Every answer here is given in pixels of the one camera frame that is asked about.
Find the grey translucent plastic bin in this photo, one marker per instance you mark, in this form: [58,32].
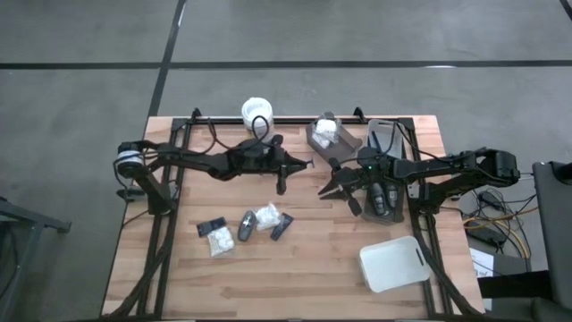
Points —
[384,218]
[346,143]

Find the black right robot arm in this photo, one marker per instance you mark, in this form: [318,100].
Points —
[447,167]

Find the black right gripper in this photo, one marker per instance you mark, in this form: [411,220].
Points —
[368,176]

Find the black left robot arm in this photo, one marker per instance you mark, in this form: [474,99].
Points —
[192,158]

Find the black metal stand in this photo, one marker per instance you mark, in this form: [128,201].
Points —
[27,214]

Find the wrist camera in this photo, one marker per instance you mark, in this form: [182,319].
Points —
[367,156]
[257,149]

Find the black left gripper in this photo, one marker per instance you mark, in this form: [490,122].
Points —
[259,166]

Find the dark blue foil sachet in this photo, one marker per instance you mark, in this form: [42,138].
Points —
[281,226]
[211,226]

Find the black power adapter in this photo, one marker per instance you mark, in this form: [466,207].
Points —
[487,232]

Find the pale translucent plastic bin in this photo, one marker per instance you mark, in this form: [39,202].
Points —
[384,127]

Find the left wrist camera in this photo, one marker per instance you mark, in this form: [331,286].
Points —
[257,149]

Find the white paper sheet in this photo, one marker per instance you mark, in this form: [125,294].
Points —
[481,264]

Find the white plastic bin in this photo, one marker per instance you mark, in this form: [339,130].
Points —
[389,264]

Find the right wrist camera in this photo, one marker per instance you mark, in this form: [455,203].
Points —
[367,156]

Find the black metal table frame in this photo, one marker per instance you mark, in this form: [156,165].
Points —
[290,120]

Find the disinfecting wipes canister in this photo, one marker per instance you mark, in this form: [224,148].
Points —
[254,109]

